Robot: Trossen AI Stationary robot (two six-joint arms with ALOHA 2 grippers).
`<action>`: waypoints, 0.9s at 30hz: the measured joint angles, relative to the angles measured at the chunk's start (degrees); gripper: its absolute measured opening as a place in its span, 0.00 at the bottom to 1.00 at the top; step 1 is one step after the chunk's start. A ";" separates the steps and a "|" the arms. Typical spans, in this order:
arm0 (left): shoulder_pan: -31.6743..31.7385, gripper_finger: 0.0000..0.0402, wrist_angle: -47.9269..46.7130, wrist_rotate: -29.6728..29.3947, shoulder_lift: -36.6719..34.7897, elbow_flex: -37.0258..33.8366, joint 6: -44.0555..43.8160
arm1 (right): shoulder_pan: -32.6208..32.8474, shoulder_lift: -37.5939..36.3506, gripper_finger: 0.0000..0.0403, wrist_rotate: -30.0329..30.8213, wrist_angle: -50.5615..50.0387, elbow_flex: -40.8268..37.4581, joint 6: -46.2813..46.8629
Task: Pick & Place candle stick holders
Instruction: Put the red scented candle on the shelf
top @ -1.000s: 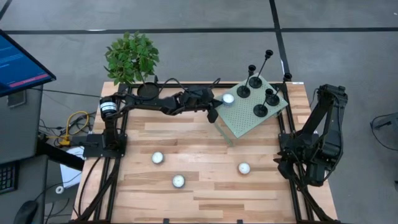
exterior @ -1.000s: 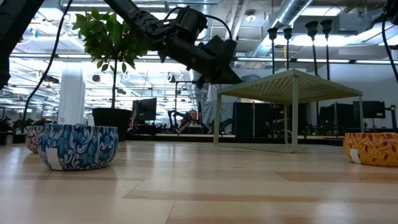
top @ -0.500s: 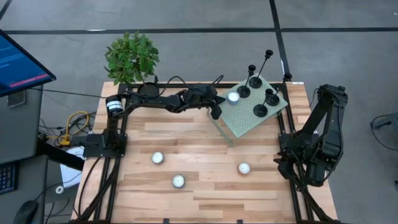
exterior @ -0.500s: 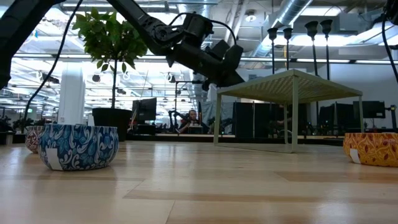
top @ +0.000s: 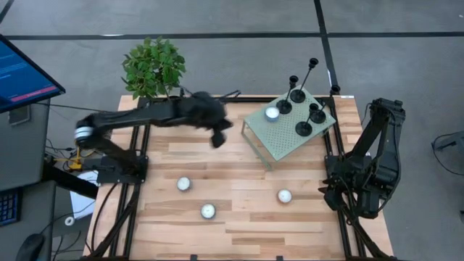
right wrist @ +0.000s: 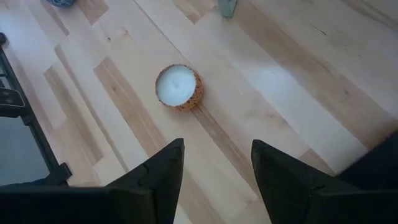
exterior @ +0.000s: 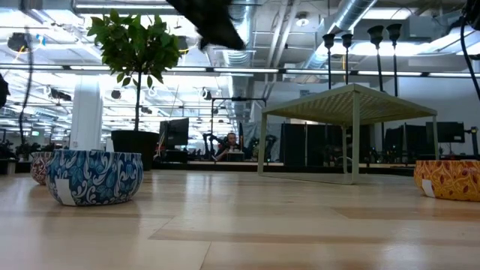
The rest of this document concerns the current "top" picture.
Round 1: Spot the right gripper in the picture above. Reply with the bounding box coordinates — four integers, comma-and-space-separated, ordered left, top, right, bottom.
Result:
318, 170, 360, 212

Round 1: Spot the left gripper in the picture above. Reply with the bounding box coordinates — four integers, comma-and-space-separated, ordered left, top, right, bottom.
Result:
181, 91, 234, 149

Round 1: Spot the blue patterned tin candle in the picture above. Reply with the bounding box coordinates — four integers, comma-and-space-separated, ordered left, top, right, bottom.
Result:
264, 105, 281, 123
200, 202, 217, 220

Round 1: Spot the black candlestick holder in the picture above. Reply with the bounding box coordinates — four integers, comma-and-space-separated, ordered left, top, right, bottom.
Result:
309, 83, 341, 125
275, 74, 299, 115
289, 57, 320, 104
294, 102, 320, 138

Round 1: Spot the orange patterned tin candle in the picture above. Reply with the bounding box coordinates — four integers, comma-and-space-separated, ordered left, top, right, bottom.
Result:
277, 188, 293, 204

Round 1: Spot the red patterned tin candle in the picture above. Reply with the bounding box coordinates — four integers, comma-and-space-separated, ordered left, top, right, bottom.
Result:
176, 176, 192, 192

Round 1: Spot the green perforated metal shelf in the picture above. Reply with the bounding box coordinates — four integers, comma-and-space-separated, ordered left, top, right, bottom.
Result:
240, 83, 337, 171

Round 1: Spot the potted green plant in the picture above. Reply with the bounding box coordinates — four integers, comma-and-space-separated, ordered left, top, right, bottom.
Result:
121, 35, 188, 101

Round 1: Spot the yellow clamp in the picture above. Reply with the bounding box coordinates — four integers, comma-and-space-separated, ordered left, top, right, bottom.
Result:
67, 148, 83, 171

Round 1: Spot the white paper sheet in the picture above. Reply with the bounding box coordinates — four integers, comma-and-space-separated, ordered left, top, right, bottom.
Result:
68, 170, 101, 220

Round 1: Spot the black support bar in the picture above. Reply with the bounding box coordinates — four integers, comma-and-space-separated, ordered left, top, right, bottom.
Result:
42, 161, 99, 199

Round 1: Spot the grey desk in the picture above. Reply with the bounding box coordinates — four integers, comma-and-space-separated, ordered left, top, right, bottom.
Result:
0, 98, 58, 261

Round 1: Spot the black framed computer monitor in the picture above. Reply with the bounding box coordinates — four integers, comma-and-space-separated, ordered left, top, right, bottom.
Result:
0, 33, 67, 114

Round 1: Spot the black computer mouse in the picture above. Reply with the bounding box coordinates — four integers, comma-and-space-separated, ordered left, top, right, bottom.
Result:
14, 233, 46, 261

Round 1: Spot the black keyboard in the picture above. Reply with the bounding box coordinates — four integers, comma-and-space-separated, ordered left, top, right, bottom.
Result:
0, 188, 21, 228

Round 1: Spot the thick black cable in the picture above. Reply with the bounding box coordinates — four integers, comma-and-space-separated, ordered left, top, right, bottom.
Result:
90, 183, 120, 254

